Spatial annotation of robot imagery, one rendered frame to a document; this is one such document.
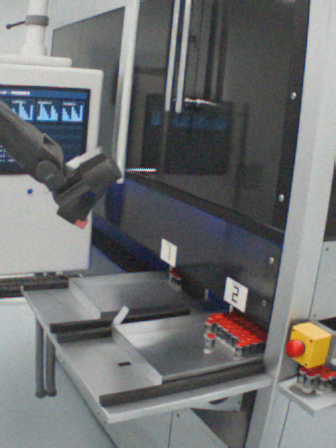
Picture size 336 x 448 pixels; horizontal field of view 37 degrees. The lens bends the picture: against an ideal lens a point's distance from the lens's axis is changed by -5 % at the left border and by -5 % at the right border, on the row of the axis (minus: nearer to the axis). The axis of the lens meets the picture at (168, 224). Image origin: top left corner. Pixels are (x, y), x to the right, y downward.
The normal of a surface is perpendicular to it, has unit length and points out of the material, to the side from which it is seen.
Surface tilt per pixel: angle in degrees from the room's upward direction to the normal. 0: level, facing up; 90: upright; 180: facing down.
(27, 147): 103
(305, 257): 90
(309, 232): 90
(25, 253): 90
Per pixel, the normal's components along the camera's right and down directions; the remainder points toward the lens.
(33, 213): 0.47, 0.25
